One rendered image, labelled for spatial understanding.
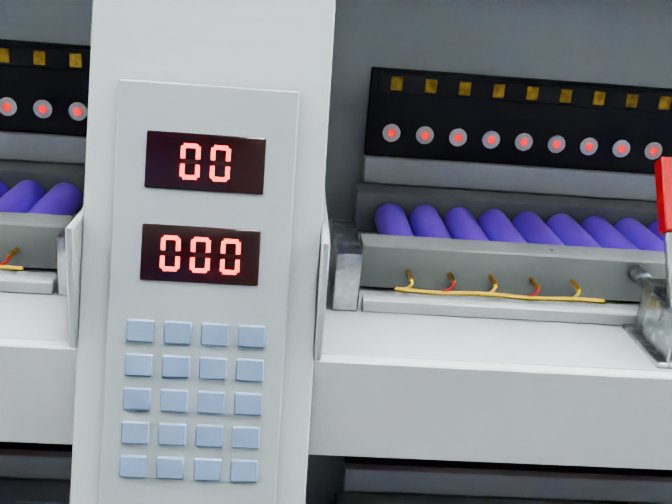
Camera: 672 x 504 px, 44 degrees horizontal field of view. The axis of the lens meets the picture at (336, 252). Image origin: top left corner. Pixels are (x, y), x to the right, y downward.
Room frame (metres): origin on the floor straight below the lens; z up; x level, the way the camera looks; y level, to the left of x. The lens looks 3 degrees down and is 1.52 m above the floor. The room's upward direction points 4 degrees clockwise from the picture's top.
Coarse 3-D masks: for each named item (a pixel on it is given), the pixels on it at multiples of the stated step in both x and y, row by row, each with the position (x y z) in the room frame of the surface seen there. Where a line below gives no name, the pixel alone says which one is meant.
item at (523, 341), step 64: (384, 128) 0.50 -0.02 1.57; (448, 128) 0.50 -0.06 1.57; (512, 128) 0.51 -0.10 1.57; (576, 128) 0.51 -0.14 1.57; (640, 128) 0.51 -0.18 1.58; (384, 192) 0.49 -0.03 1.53; (448, 192) 0.50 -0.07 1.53; (576, 192) 0.51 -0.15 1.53; (640, 192) 0.52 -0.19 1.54; (320, 256) 0.33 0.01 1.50; (384, 256) 0.40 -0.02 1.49; (448, 256) 0.40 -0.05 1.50; (512, 256) 0.40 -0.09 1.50; (576, 256) 0.40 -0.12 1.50; (640, 256) 0.41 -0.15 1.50; (320, 320) 0.32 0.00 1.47; (384, 320) 0.37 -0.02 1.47; (448, 320) 0.38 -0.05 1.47; (512, 320) 0.38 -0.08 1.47; (576, 320) 0.38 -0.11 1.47; (640, 320) 0.38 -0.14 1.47; (320, 384) 0.33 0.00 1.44; (384, 384) 0.33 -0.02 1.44; (448, 384) 0.33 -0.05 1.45; (512, 384) 0.34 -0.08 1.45; (576, 384) 0.34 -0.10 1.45; (640, 384) 0.34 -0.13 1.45; (320, 448) 0.34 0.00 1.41; (384, 448) 0.34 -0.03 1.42; (448, 448) 0.34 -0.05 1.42; (512, 448) 0.34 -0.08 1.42; (576, 448) 0.35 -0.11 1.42; (640, 448) 0.35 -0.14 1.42
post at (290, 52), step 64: (128, 0) 0.32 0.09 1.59; (192, 0) 0.32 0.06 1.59; (256, 0) 0.33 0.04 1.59; (320, 0) 0.33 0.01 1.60; (128, 64) 0.32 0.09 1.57; (192, 64) 0.32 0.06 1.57; (256, 64) 0.33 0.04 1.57; (320, 64) 0.33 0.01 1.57; (320, 128) 0.33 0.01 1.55; (320, 192) 0.33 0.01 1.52
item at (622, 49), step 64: (0, 0) 0.52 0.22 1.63; (64, 0) 0.52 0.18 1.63; (384, 0) 0.53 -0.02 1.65; (448, 0) 0.53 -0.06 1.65; (512, 0) 0.54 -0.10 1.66; (576, 0) 0.54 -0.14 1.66; (640, 0) 0.54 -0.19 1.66; (384, 64) 0.53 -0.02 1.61; (448, 64) 0.53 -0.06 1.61; (512, 64) 0.54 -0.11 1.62; (576, 64) 0.54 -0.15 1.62; (640, 64) 0.54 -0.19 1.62; (512, 192) 0.54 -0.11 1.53
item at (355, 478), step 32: (352, 480) 0.50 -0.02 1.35; (384, 480) 0.50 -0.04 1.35; (416, 480) 0.51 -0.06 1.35; (448, 480) 0.51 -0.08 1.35; (480, 480) 0.51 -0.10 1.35; (512, 480) 0.51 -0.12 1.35; (544, 480) 0.51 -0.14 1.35; (576, 480) 0.51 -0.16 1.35; (608, 480) 0.51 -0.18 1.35; (640, 480) 0.51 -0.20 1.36
